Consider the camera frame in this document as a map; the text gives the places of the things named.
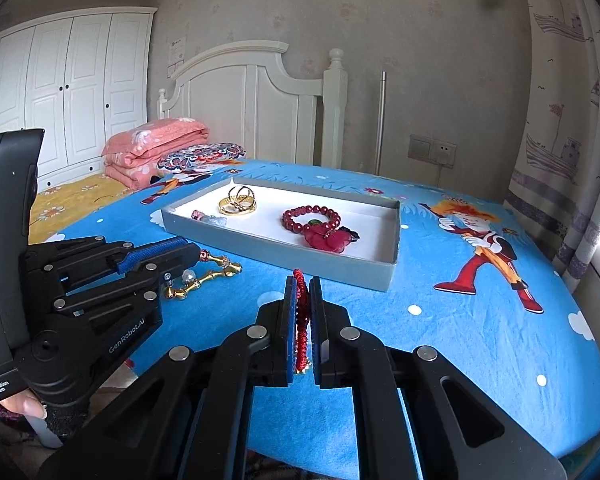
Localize yellow floral bedsheet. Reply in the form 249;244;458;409
27;172;136;246

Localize white plug with cable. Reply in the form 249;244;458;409
432;155;455;187

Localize red braided cord bracelet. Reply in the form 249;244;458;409
292;269;312;376

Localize pink folded quilt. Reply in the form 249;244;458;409
101;116;211;191

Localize person's left hand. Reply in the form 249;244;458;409
0;392;48;421

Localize wall light switch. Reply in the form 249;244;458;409
409;134;433;162

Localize red flower hair clip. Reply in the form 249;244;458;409
300;217;361;252

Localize grey shallow cardboard box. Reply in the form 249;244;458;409
161;176;401;293

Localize ship print curtain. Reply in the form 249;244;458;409
502;0;600;293

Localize interlocked metal rings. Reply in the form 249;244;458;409
218;185;257;217

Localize red bead bracelet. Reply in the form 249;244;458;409
281;203;342;237

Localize paper wall notice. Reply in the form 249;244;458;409
167;35;188;78

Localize white wardrobe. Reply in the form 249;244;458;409
0;7;158;193

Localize patterned round pillow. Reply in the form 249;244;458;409
157;142;247;173

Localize metal pole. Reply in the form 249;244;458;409
375;71;388;176

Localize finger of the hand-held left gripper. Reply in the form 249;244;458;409
37;277;301;480
52;254;202;323

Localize blue cartoon tablecloth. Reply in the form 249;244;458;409
55;157;600;480

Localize wall power socket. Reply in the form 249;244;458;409
431;140;457;167

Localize gold bangle with pearls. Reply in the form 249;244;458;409
162;250;243;301

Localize clear jade pendant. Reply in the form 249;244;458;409
191;209;229;229

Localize white bed headboard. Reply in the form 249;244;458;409
157;40;348;168

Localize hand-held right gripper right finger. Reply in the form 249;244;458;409
310;276;567;480

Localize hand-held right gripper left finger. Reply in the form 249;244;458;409
37;277;301;480

